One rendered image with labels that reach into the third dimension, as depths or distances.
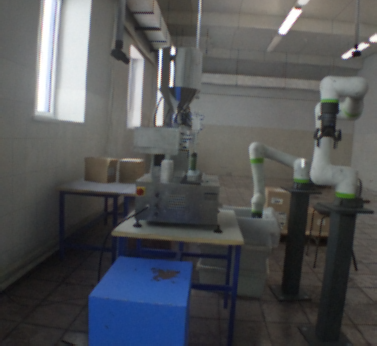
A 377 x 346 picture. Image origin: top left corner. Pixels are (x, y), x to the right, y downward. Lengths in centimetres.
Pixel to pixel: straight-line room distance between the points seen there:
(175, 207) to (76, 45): 303
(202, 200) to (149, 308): 72
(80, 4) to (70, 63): 76
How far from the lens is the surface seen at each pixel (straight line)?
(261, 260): 283
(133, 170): 367
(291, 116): 1266
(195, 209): 193
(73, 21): 462
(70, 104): 440
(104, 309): 154
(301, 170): 280
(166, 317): 149
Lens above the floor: 129
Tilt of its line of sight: 4 degrees down
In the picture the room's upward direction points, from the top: 3 degrees clockwise
